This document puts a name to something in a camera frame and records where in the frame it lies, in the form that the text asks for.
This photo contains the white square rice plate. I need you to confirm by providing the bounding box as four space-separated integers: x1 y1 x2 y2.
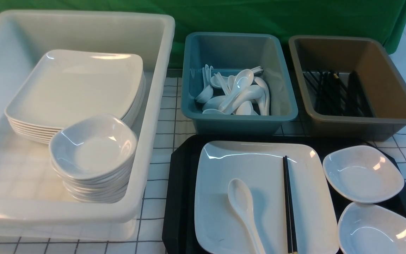
194 140 339 254

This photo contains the white soup spoon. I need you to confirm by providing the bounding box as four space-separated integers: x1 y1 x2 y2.
227 178 265 254

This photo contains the black chopstick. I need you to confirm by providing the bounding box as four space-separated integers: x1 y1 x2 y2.
287 156 298 254
283 156 293 254

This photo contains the white bowl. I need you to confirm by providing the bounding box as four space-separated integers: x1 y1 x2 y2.
337 202 406 254
322 146 405 204

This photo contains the pile of white spoons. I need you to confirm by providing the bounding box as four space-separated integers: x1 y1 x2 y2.
195 65 271 116

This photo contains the teal plastic bin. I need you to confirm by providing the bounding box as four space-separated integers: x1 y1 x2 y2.
181 32 298 135

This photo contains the black serving tray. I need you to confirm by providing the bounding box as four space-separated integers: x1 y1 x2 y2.
162 135 406 254

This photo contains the stack of white bowls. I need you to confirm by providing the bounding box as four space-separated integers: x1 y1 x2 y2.
49 114 137 204

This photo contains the pile of black chopsticks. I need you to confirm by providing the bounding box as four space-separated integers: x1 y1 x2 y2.
303 70 375 117

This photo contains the stack of white plates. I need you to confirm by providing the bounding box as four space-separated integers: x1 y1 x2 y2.
5 49 146 144

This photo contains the brown plastic bin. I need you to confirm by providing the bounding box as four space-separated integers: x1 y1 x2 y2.
289 35 406 141

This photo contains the large white plastic tub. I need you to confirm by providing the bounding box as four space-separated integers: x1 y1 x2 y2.
0 10 175 243

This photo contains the green cloth backdrop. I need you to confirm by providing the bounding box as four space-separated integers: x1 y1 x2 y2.
0 0 406 68

